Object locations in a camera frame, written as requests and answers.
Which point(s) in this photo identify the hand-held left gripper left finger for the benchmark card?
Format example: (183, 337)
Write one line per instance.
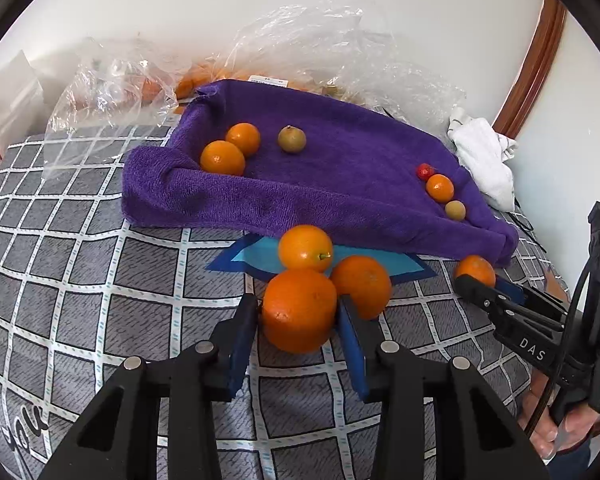
(240, 347)

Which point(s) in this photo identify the white plastic bag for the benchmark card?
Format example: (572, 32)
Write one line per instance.
(10, 105)

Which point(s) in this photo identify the brown wooden door frame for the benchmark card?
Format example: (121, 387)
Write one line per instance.
(535, 70)

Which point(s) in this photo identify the bagged oranges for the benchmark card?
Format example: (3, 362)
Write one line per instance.
(192, 82)

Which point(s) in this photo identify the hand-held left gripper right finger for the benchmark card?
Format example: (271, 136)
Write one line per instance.
(352, 355)

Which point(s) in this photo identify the small orange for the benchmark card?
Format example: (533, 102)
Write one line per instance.
(440, 186)

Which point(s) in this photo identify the small red fruit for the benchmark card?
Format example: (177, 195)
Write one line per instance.
(424, 171)

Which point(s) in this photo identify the green-brown round fruit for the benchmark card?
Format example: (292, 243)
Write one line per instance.
(292, 138)
(455, 210)

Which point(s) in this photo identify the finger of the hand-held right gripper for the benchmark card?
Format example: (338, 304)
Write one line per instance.
(511, 290)
(482, 297)

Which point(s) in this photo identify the large clear plastic bag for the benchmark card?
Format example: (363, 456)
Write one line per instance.
(330, 45)

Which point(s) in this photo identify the purple towel tray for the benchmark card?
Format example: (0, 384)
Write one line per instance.
(330, 185)

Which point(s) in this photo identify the white crumpled cloth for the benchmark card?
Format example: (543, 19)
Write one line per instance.
(485, 160)

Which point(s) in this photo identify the large orange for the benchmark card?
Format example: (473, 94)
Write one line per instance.
(300, 310)

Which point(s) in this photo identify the grey checked tablecloth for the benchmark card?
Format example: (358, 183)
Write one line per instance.
(80, 270)

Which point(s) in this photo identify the person's right hand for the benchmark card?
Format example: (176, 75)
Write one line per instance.
(575, 430)

